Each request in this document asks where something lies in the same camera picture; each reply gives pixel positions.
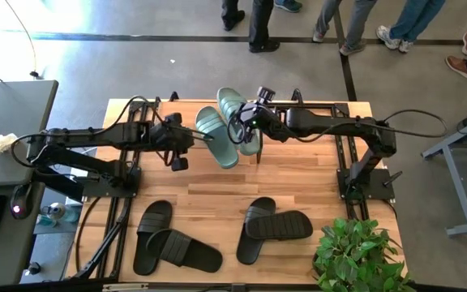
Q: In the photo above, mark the wooden background table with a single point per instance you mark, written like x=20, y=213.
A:
x=185, y=107

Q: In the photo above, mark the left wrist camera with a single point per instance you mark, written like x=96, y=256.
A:
x=179, y=164

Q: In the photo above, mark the grey desk with metal legs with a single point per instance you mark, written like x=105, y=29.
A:
x=457, y=190

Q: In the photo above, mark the grey side desk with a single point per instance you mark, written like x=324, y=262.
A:
x=6, y=113

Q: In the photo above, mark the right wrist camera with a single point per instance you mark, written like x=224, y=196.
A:
x=266, y=94

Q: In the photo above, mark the black metal rig frame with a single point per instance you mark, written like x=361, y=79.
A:
x=110, y=243

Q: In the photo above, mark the small black object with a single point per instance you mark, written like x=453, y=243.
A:
x=35, y=268

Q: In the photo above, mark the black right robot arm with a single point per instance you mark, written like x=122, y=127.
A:
x=339, y=121

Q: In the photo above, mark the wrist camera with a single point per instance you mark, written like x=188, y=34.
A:
x=266, y=94
x=179, y=164

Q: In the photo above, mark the black computer mouse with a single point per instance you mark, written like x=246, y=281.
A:
x=20, y=200

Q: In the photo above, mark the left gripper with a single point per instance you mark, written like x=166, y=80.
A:
x=172, y=136

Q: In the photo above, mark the green rubber slide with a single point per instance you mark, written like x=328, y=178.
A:
x=217, y=142
x=229, y=103

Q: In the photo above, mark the crumpled white tissue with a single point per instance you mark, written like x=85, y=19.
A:
x=1, y=144

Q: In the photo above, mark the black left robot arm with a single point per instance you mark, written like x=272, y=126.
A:
x=75, y=160

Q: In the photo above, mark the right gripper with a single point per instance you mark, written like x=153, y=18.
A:
x=268, y=121

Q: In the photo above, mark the green leafy plant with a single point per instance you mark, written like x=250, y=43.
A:
x=355, y=255

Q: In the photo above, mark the black rubber slide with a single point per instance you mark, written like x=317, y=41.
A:
x=280, y=225
x=254, y=249
x=150, y=227
x=189, y=251

